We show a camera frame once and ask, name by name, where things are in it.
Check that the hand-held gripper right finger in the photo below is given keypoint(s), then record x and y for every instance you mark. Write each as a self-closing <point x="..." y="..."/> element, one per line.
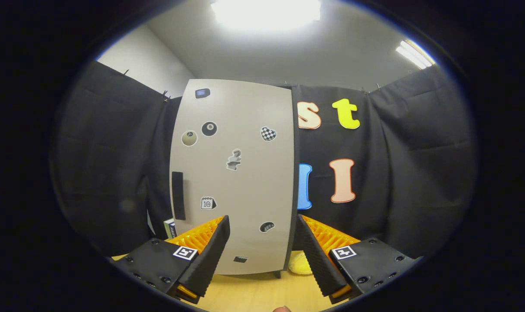
<point x="316" y="260"/>

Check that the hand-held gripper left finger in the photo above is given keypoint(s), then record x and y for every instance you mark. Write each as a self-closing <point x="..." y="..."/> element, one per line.
<point x="207" y="260"/>

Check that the dark grey shoe cabinet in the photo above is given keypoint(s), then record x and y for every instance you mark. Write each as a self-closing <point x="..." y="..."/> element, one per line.
<point x="277" y="274"/>

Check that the yellow bread bun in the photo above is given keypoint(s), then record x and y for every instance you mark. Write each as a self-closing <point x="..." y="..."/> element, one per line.
<point x="299" y="264"/>

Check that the blue spine book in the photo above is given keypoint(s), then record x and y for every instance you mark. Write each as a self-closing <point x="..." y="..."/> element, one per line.
<point x="173" y="229"/>

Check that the green spine book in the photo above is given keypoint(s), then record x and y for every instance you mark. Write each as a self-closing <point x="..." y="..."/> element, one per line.
<point x="167" y="227"/>

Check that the black backdrop cloth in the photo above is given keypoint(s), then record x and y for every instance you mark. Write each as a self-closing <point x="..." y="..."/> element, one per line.
<point x="396" y="173"/>

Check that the ceiling tube light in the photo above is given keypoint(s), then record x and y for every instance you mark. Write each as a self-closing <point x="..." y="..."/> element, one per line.
<point x="415" y="54"/>

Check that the square ceiling light panel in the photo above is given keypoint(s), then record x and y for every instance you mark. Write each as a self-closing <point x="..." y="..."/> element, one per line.
<point x="266" y="13"/>

